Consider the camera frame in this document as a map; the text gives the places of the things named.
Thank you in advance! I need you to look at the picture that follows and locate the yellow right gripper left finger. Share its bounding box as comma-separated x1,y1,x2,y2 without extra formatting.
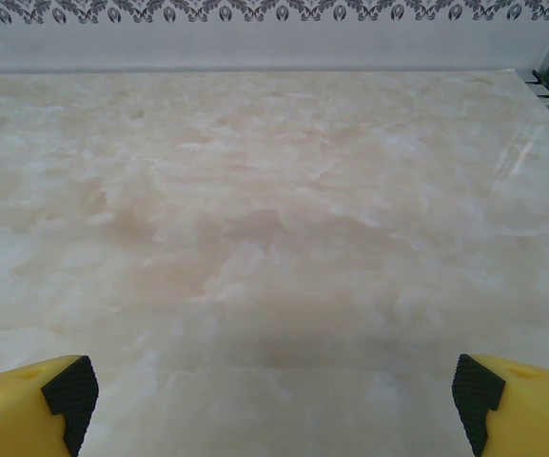
0,354,100,457

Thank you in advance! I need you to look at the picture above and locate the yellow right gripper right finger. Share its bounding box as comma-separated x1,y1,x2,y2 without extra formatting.
451,353,549,457

